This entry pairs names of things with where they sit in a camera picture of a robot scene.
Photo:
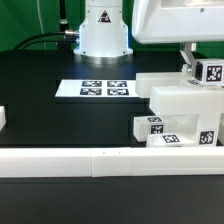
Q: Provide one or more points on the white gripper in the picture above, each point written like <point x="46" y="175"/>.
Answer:
<point x="174" y="21"/>

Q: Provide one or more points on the white chair back frame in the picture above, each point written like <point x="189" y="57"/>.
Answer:
<point x="175" y="93"/>

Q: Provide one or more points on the white chair seat part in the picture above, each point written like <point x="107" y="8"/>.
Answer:
<point x="194" y="130"/>

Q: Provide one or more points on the small white block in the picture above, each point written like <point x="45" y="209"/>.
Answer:
<point x="147" y="125"/>

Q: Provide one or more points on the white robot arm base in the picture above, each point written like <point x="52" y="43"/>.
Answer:
<point x="103" y="35"/>

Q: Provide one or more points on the white front fence wall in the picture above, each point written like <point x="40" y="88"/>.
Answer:
<point x="109" y="162"/>

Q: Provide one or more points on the white fence wall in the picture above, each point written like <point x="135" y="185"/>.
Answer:
<point x="2" y="117"/>
<point x="109" y="162"/>

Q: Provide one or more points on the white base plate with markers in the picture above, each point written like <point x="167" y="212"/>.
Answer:
<point x="96" y="88"/>

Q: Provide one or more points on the white left fence wall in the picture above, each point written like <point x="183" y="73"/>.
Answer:
<point x="2" y="117"/>

